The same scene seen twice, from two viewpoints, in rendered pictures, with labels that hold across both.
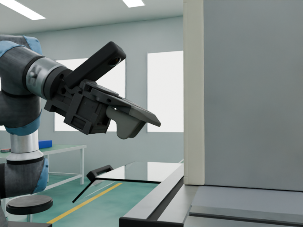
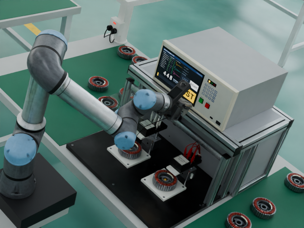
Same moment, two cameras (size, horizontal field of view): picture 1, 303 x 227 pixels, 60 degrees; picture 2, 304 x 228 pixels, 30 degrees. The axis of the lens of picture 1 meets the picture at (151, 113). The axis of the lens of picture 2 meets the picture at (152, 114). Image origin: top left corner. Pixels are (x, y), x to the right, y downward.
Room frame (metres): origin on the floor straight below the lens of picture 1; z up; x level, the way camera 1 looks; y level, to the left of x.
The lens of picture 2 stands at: (-0.14, 1.92, 2.48)
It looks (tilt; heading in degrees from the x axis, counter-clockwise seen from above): 35 degrees down; 291
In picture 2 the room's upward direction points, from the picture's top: 16 degrees clockwise
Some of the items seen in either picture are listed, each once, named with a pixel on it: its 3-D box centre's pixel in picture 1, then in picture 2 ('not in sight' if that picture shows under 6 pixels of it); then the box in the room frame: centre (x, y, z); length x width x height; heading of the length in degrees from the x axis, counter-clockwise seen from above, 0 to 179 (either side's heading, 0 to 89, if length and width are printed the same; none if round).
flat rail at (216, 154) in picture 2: not in sight; (173, 119); (0.51, -0.07, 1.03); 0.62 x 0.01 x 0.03; 164
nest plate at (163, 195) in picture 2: not in sight; (163, 184); (0.42, 0.06, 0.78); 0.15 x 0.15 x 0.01; 74
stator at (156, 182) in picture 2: not in sight; (164, 180); (0.42, 0.06, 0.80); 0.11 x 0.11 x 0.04
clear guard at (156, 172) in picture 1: (158, 182); (142, 109); (0.65, -0.02, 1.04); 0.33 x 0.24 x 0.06; 74
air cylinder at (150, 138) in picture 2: not in sight; (151, 140); (0.61, -0.15, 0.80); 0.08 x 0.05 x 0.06; 164
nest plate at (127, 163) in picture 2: not in sight; (129, 153); (0.65, -0.01, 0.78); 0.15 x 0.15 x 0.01; 74
